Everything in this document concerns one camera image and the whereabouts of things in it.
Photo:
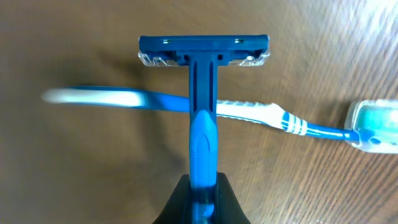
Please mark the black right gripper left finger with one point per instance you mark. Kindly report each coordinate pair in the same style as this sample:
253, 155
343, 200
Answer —
177, 210

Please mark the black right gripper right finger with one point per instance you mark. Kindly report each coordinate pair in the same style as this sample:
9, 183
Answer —
227, 207

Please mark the blue disposable razor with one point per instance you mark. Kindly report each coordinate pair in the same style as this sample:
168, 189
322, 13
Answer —
203, 54

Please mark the blue white toothbrush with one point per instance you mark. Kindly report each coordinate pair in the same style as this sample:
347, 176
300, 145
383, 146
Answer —
371, 125

